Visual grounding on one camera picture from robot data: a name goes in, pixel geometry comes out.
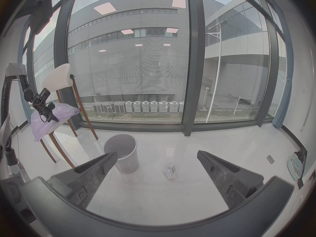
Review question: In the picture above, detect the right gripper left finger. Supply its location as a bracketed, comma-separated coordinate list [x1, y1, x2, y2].
[49, 152, 118, 210]

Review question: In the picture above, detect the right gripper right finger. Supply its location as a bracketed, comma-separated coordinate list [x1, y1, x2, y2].
[197, 150, 264, 210]

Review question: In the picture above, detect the purple plastic bag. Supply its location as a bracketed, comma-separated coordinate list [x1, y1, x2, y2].
[30, 102, 80, 143]

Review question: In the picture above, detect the white trash bin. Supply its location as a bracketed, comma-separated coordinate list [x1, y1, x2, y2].
[104, 134, 139, 174]

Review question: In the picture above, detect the white cushioned wooden chair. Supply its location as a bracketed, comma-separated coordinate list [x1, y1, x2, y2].
[41, 63, 99, 170]

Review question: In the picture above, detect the clear printed wrapper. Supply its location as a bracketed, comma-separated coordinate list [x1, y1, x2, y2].
[162, 163, 177, 180]

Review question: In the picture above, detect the window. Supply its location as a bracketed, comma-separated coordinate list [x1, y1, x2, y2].
[15, 0, 294, 136]

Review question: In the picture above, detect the black cable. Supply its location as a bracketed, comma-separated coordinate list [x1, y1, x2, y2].
[0, 77, 13, 128]

